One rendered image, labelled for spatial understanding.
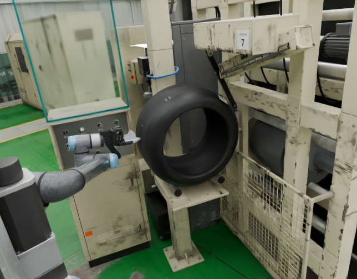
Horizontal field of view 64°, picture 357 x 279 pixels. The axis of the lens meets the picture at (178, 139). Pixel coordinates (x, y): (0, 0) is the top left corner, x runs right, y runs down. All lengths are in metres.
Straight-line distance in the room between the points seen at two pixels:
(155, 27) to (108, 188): 1.20
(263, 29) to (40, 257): 1.14
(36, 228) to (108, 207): 1.64
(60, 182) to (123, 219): 1.36
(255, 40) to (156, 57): 0.68
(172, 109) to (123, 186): 0.99
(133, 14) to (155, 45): 10.68
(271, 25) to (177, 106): 0.56
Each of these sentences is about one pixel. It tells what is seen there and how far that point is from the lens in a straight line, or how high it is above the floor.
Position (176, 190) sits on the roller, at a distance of 1.65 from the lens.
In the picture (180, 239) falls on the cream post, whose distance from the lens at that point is 2.37.
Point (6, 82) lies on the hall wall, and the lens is 10.33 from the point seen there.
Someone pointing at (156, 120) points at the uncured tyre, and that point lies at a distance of 1.46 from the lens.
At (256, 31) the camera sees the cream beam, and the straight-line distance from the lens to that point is 1.32.
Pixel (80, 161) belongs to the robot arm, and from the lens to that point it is 1.50.
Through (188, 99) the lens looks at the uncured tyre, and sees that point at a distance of 1.47.
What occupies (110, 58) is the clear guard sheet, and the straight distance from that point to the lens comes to 2.01.
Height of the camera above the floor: 1.80
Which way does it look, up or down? 22 degrees down
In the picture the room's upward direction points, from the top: 6 degrees counter-clockwise
